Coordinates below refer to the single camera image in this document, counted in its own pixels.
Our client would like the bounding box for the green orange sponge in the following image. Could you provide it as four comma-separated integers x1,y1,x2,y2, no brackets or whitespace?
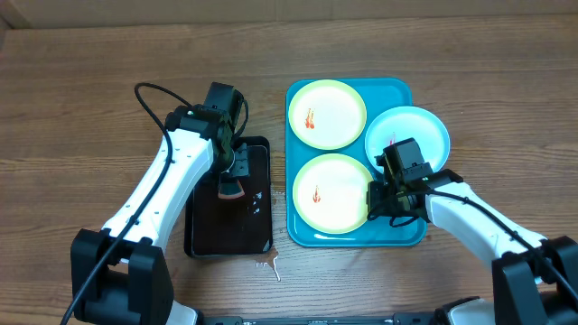
218,176,245,200

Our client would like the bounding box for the yellow-green plate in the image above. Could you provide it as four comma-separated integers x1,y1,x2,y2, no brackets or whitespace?
292,153,373,235
288,79,367,150

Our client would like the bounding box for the light blue plate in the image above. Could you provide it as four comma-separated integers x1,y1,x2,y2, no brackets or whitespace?
365,106,451,173

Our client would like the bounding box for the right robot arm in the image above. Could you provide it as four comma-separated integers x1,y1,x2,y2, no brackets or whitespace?
367,167,577,324

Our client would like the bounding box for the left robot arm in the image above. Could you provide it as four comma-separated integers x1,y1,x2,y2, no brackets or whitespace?
61,105,244,324

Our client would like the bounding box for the black water tray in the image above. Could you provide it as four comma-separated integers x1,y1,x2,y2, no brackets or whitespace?
184,136,273,257

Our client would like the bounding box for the teal plastic tray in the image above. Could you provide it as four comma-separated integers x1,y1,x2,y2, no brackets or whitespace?
285,78,427,247

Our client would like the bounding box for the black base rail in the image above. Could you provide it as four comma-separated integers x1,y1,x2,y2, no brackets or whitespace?
197,312,447,325

